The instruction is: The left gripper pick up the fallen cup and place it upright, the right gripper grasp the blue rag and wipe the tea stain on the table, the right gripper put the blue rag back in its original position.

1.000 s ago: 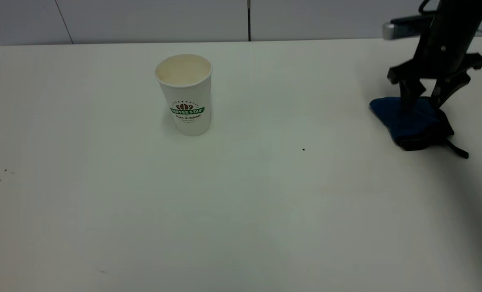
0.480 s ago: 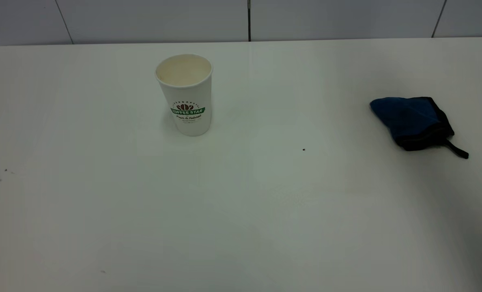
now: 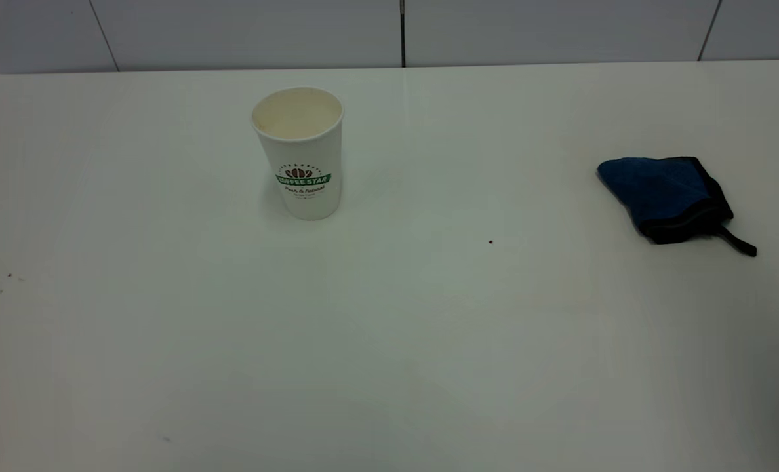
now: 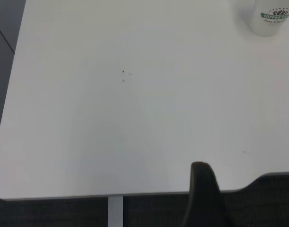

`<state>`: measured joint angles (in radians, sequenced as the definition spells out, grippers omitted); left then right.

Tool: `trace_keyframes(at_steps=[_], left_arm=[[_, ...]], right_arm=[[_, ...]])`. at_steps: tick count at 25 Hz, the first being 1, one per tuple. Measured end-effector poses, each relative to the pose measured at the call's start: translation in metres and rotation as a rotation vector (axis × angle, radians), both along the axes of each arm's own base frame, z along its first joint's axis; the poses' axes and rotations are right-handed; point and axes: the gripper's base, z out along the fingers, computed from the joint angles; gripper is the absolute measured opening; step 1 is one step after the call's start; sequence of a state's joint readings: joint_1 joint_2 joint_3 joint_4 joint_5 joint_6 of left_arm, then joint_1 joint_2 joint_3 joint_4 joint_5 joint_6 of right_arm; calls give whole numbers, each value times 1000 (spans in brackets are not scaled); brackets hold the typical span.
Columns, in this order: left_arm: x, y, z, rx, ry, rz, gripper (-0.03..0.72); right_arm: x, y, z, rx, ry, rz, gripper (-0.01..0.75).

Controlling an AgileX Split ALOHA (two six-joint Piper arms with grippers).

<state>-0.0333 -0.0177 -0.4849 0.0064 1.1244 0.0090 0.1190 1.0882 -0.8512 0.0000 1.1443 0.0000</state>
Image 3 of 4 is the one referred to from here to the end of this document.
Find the white paper coffee cup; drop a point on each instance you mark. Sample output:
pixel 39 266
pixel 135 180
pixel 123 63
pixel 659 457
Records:
pixel 301 164

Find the blue cloth with black edge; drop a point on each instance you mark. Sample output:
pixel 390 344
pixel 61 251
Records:
pixel 658 190

